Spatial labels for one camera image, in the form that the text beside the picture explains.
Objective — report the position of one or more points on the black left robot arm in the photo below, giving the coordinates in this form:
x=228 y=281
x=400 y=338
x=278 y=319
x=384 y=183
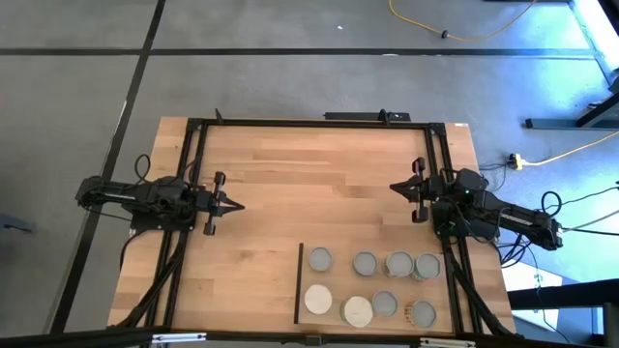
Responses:
x=121 y=195

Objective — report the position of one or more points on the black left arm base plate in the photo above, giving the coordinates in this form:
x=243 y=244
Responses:
x=145 y=225

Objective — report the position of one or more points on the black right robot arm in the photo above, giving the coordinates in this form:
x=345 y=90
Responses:
x=508 y=217

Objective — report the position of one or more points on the silver metal bracket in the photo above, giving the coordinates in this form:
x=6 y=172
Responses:
x=179 y=337
x=447 y=342

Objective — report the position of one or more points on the black bar behind table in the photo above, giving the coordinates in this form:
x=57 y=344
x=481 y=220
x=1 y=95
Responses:
x=367 y=116

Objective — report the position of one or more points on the grey metal floor bar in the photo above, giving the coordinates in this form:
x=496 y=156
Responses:
x=556 y=124

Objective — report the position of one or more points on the black stand leg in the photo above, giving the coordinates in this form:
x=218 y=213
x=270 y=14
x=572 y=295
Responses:
x=602 y=108

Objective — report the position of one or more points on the white orange sauce can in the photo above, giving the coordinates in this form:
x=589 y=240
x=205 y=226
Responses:
x=385 y=303

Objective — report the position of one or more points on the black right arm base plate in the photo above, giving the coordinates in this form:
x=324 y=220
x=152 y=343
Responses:
x=489 y=234

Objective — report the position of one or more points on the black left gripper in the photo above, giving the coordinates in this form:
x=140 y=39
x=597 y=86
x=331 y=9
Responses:
x=213 y=203

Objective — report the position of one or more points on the blue and yellow can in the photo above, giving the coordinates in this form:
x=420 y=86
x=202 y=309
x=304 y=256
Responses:
x=317 y=298

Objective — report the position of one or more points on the large grey can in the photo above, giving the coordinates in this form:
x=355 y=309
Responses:
x=358 y=310

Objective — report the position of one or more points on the grey floor object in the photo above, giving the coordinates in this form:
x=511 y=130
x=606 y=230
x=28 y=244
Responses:
x=14 y=224

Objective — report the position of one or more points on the yellow power plug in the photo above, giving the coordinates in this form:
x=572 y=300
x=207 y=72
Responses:
x=516 y=161

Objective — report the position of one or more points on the spicy black beans can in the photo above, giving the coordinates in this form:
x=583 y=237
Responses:
x=422 y=313

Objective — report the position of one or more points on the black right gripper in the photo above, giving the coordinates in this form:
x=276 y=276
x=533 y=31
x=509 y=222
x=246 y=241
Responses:
x=433 y=188

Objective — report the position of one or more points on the silver-top tin can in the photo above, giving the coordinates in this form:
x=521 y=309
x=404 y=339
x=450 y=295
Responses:
x=399 y=263
x=365 y=263

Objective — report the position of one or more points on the black rig beam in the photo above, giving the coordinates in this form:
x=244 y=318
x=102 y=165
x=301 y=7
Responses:
x=561 y=294
x=72 y=338

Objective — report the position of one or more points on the yellow green mushroom can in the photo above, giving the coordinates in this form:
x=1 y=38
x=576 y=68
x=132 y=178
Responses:
x=428 y=266

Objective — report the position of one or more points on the black aluminium table frame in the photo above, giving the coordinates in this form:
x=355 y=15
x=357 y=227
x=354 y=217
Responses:
x=290 y=124

